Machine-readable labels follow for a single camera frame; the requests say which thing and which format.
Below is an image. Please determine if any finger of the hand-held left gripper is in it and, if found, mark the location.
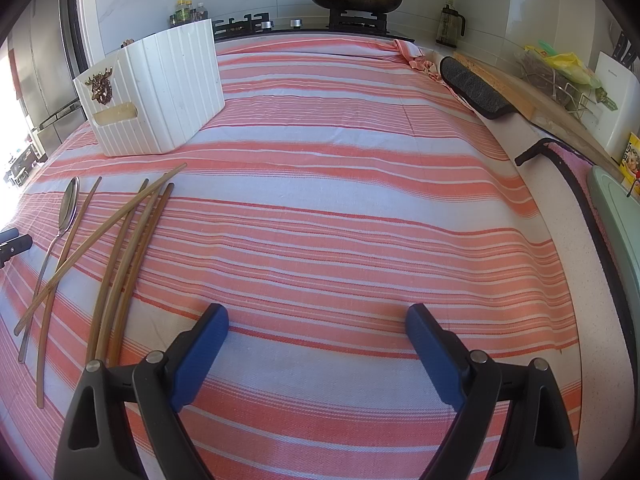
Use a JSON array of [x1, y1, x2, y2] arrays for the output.
[[0, 227, 34, 269]]

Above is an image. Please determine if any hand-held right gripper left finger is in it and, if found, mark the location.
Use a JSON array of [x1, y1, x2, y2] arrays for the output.
[[54, 303, 230, 480]]

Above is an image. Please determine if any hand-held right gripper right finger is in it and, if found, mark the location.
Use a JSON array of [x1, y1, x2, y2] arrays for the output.
[[405, 303, 581, 480]]

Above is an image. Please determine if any metal spoon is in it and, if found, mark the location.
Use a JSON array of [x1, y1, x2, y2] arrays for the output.
[[18, 176, 81, 364]]

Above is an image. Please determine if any brown wooden chopstick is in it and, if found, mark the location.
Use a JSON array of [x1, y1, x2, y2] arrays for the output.
[[86, 178, 150, 363], [95, 187, 163, 362], [36, 176, 103, 409], [107, 183, 175, 368], [14, 162, 188, 337]]

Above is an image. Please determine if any white ribbed utensil box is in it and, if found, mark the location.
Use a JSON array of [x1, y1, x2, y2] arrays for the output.
[[73, 18, 225, 157]]

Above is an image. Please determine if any dark low table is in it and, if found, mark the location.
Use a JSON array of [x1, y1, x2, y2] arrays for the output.
[[4, 145, 48, 187]]

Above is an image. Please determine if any pink striped tablecloth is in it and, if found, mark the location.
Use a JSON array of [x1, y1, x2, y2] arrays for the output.
[[0, 32, 583, 480]]

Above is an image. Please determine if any grey refrigerator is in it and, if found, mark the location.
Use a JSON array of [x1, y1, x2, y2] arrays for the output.
[[0, 0, 83, 156]]

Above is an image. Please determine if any green cutting board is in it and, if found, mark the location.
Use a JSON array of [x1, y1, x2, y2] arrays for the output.
[[587, 165, 640, 306]]

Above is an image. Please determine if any black textured pad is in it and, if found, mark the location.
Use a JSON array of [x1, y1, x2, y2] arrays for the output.
[[439, 56, 517, 121]]

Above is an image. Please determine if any wooden cutting board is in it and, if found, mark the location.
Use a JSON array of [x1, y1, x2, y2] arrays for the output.
[[452, 52, 621, 166]]

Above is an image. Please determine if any yellow snack packet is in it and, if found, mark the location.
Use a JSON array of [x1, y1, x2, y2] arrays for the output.
[[619, 131, 640, 183]]

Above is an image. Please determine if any white knife block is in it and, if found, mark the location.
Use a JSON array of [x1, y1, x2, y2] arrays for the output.
[[592, 51, 640, 158]]

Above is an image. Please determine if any yellow plastic bag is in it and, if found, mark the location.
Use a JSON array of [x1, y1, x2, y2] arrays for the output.
[[525, 42, 597, 86]]

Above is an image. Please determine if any dark glass pitcher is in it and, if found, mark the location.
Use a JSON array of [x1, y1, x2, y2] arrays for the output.
[[435, 0, 467, 47]]

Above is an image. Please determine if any black gas stove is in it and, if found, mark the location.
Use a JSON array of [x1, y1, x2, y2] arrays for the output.
[[212, 10, 416, 43]]

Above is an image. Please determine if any black door frame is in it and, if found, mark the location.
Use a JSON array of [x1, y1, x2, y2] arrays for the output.
[[64, 0, 92, 72]]

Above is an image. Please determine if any metal wire rack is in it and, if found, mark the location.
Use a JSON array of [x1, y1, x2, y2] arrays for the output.
[[517, 50, 601, 116]]

